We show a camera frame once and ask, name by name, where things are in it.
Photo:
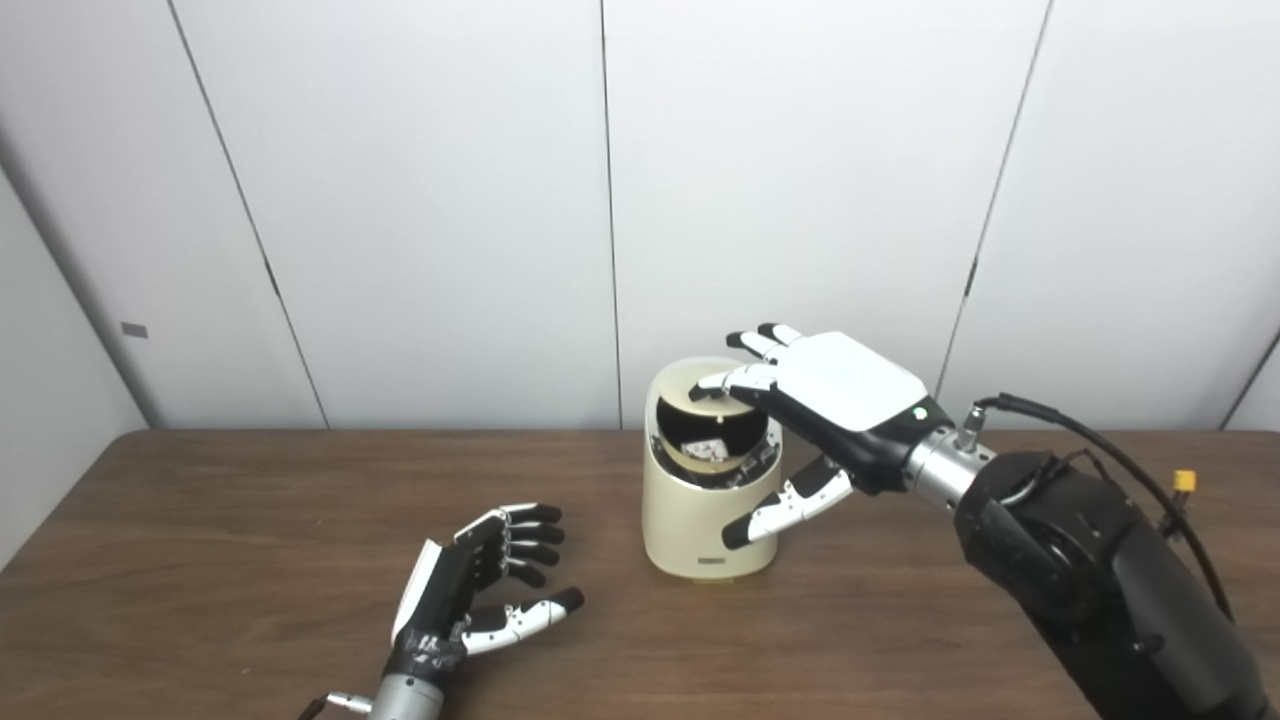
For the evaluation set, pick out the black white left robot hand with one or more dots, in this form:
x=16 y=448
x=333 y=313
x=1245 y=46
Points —
x=445 y=600

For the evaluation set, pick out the black wall panel clip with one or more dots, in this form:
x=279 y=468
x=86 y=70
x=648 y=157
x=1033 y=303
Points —
x=970 y=278
x=272 y=278

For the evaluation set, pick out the round cream bin lid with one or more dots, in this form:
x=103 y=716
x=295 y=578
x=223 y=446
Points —
x=680 y=403

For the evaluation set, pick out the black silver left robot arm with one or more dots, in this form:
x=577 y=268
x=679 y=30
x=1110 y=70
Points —
x=405 y=700

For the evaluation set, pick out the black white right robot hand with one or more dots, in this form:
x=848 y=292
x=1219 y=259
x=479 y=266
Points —
x=850 y=385

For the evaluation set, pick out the cream-colored trash bin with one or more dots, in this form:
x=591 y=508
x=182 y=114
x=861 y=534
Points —
x=690 y=525

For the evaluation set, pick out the white green milk carton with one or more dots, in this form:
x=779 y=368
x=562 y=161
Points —
x=706 y=447

